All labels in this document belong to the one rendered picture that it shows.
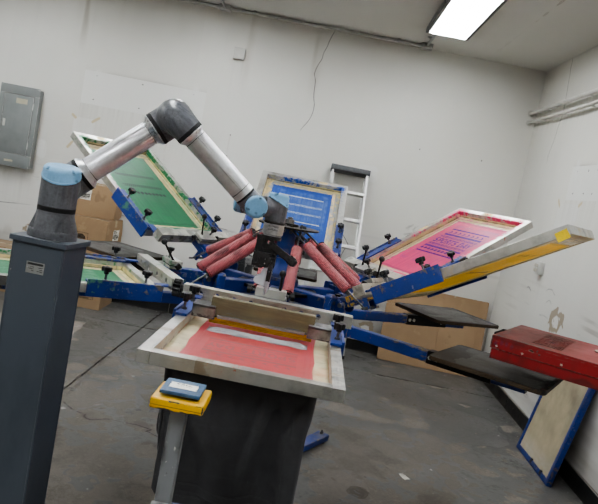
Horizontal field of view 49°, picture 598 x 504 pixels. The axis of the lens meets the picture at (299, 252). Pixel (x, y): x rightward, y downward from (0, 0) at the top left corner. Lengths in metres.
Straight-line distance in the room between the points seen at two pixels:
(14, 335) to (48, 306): 0.15
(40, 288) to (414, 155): 4.88
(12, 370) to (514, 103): 5.48
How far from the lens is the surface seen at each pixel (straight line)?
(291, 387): 1.85
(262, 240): 2.37
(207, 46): 6.72
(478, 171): 6.67
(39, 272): 2.18
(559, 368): 2.56
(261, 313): 2.41
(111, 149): 2.31
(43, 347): 2.21
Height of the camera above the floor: 1.52
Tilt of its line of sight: 6 degrees down
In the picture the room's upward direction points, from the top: 11 degrees clockwise
